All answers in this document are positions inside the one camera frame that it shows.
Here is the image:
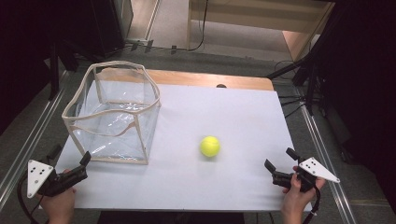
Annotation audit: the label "yellow tennis ball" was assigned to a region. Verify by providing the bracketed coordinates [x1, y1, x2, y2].
[199, 135, 221, 158]

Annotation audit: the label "black tripod stand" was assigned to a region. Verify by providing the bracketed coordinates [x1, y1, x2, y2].
[265, 18, 331, 117]

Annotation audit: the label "clear plastic bag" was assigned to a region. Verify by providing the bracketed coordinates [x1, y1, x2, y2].
[61, 60, 163, 165]

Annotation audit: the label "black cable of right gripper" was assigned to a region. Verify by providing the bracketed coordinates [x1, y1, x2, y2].
[301, 186, 322, 224]

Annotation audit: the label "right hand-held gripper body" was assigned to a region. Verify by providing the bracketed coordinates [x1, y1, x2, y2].
[272, 157, 341, 193]

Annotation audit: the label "person's left hand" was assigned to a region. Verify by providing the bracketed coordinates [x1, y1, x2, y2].
[36, 168, 78, 224]

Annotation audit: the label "black cabinet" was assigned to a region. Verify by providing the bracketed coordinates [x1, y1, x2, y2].
[71, 0, 134, 60]

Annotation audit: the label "white mat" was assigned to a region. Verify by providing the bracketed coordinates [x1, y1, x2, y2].
[38, 83, 313, 213]

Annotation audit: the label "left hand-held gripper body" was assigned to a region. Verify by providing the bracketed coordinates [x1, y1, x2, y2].
[26, 159, 89, 199]

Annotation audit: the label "black hanging cable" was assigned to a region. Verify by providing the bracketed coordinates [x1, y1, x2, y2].
[169, 0, 210, 53]

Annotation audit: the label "black stand leg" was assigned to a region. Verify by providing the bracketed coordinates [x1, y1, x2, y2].
[48, 41, 62, 101]

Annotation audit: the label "wooden shelf unit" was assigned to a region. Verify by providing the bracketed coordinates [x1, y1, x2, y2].
[186, 0, 335, 63]

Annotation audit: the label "person's right hand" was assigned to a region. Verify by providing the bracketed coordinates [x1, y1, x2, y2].
[281, 165, 327, 224]

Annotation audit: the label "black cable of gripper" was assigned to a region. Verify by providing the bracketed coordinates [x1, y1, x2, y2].
[16, 172, 45, 224]
[301, 186, 322, 224]

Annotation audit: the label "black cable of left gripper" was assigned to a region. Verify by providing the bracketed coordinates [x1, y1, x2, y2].
[16, 172, 45, 224]

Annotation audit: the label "aluminium rail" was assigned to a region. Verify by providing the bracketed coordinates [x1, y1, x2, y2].
[293, 88, 359, 224]
[0, 69, 71, 213]

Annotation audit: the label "black floor cables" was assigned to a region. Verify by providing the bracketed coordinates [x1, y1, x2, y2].
[274, 59, 316, 119]

